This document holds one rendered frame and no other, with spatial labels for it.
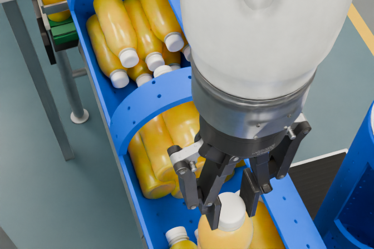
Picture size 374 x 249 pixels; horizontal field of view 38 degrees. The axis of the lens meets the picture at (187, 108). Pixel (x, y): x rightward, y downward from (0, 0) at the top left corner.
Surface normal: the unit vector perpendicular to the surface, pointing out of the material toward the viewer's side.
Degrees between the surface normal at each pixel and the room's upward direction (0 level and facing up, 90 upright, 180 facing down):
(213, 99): 90
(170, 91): 11
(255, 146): 90
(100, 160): 0
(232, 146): 90
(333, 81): 0
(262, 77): 95
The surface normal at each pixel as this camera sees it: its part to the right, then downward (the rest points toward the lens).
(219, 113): -0.53, 0.71
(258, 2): -0.22, 0.72
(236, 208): 0.00, -0.56
